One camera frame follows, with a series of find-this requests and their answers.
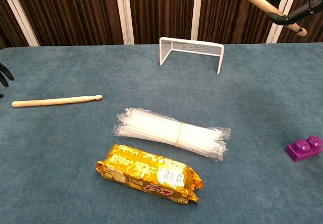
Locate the plain-tip wooden drumstick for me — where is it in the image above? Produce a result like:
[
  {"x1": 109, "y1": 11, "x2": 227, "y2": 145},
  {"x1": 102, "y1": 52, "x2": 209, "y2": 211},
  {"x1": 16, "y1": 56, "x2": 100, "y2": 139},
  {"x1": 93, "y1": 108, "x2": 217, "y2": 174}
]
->
[{"x1": 12, "y1": 94, "x2": 103, "y2": 108}]

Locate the bundle of clear-wrapped straws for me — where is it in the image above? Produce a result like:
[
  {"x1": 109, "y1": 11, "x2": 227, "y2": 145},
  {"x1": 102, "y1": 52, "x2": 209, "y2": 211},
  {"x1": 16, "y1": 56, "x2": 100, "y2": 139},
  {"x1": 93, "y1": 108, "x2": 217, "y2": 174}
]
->
[{"x1": 114, "y1": 107, "x2": 232, "y2": 162}]

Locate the teal velvet tablecloth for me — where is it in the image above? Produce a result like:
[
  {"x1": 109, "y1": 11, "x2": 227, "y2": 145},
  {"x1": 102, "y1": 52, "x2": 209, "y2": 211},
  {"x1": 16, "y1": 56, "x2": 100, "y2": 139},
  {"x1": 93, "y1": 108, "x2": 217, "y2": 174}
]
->
[{"x1": 0, "y1": 41, "x2": 323, "y2": 224}]

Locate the white mesh metal goal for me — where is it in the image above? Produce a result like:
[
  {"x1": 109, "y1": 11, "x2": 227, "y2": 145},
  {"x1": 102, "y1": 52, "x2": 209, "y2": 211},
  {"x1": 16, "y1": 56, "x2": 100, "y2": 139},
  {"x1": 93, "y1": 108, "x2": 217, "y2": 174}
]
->
[{"x1": 158, "y1": 36, "x2": 225, "y2": 75}]

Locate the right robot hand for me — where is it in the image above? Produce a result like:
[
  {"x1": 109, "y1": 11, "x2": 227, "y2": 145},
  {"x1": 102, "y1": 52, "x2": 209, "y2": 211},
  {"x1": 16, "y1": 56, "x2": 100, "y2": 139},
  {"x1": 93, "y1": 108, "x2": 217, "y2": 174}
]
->
[{"x1": 264, "y1": 0, "x2": 323, "y2": 25}]

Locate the yellow rubber band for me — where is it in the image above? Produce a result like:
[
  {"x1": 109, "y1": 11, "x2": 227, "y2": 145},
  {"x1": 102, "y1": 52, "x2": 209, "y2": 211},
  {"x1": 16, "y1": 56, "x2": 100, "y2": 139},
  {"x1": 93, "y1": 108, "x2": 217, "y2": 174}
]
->
[{"x1": 176, "y1": 122, "x2": 185, "y2": 148}]

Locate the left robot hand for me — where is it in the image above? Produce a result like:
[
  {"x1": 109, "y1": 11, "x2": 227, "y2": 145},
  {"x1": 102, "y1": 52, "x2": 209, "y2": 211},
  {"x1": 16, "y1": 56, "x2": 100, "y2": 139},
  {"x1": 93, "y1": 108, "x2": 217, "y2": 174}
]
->
[{"x1": 0, "y1": 63, "x2": 15, "y2": 99}]

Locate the purple toy building brick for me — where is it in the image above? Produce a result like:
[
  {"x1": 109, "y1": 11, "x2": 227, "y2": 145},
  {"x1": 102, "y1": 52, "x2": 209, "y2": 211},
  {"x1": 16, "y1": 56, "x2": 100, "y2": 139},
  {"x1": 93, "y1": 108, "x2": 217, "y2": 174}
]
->
[{"x1": 284, "y1": 135, "x2": 323, "y2": 162}]

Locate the white screen frame post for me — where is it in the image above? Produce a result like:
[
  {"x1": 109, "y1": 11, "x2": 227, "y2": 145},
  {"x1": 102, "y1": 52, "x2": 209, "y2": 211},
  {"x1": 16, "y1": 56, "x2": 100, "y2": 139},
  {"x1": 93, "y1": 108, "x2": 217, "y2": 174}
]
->
[
  {"x1": 115, "y1": 0, "x2": 135, "y2": 45},
  {"x1": 266, "y1": 0, "x2": 301, "y2": 44},
  {"x1": 0, "y1": 0, "x2": 40, "y2": 47},
  {"x1": 191, "y1": 0, "x2": 204, "y2": 41}
]

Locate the gold foil biscuit packet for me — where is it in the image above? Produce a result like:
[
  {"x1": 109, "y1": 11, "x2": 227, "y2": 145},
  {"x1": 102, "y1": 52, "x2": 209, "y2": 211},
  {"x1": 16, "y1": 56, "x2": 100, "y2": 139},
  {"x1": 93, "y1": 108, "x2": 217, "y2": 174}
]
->
[{"x1": 95, "y1": 143, "x2": 204, "y2": 205}]

